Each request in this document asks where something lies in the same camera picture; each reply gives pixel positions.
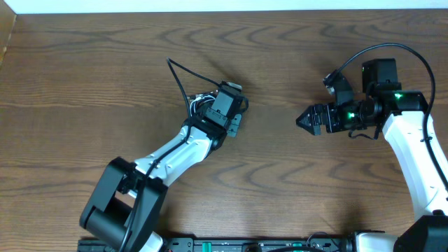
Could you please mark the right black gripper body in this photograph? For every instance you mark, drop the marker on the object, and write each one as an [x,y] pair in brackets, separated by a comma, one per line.
[349,115]

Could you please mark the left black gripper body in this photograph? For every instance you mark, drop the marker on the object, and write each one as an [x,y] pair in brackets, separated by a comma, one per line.
[234,125]

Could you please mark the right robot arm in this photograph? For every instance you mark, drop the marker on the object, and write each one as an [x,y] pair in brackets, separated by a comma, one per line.
[398,115]

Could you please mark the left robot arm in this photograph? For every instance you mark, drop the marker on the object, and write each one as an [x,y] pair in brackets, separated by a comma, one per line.
[125,205]

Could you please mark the cardboard box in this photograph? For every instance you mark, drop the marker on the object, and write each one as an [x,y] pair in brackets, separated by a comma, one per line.
[7,23]

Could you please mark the green clamp handle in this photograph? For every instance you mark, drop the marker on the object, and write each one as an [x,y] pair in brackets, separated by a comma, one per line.
[206,247]

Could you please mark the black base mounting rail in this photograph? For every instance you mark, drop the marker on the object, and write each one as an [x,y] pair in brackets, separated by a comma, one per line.
[252,245]

